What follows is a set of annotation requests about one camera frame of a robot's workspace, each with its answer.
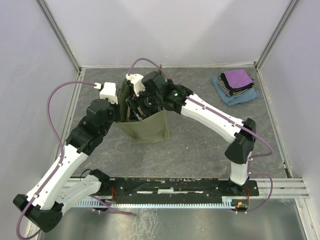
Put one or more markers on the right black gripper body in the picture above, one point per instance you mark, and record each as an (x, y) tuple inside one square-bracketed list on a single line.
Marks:
[(146, 103)]

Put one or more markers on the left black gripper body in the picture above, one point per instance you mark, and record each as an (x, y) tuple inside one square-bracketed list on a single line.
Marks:
[(114, 116)]

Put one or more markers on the olive green canvas bag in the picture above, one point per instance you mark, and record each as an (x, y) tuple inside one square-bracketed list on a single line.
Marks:
[(151, 130)]

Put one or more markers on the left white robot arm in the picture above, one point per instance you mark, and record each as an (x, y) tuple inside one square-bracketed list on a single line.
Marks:
[(46, 203)]

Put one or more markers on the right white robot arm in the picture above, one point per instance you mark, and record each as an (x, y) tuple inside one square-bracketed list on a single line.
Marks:
[(235, 131)]

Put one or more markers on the striped folded cloth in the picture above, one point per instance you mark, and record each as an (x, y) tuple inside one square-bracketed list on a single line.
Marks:
[(233, 92)]

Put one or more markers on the purple folded cloth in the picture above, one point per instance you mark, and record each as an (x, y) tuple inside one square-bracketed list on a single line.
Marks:
[(237, 79)]

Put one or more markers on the blue folded cloth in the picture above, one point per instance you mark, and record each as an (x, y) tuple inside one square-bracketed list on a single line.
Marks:
[(247, 96)]

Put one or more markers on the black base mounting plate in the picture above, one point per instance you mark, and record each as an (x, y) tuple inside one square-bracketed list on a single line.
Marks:
[(162, 191)]

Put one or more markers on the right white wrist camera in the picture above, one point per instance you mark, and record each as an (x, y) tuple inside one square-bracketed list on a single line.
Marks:
[(135, 80)]

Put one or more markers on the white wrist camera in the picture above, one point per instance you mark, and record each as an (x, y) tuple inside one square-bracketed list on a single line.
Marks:
[(107, 91), (135, 80)]

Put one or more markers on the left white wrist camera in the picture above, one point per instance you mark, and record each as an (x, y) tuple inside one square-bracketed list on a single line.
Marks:
[(107, 91)]

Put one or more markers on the aluminium frame rail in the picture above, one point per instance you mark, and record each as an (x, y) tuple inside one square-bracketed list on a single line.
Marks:
[(279, 187)]

